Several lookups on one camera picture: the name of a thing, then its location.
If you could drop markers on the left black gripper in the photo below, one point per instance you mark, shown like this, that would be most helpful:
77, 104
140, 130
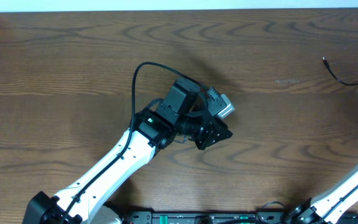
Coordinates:
214, 129

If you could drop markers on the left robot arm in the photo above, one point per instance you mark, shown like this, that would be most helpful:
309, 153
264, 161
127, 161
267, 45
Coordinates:
185, 111

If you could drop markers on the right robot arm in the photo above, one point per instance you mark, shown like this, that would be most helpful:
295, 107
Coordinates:
329, 206

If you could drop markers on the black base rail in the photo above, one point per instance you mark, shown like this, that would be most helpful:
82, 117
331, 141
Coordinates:
151, 217

